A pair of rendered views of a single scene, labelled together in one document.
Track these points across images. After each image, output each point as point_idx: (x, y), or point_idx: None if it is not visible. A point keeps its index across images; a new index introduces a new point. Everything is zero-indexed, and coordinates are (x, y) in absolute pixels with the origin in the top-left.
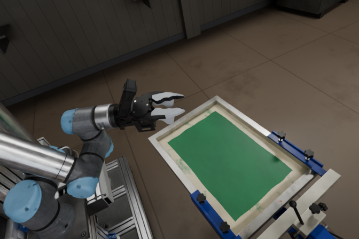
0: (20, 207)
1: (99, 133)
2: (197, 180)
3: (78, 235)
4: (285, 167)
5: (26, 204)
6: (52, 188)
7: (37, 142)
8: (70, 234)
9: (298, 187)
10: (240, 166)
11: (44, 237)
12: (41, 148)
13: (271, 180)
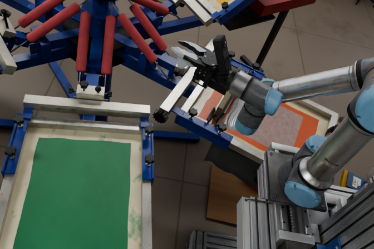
0: (321, 137)
1: None
2: (132, 196)
3: (275, 155)
4: (40, 143)
5: (316, 135)
6: (297, 157)
7: (314, 158)
8: (282, 160)
9: (59, 119)
10: (76, 176)
11: None
12: (297, 81)
13: (67, 144)
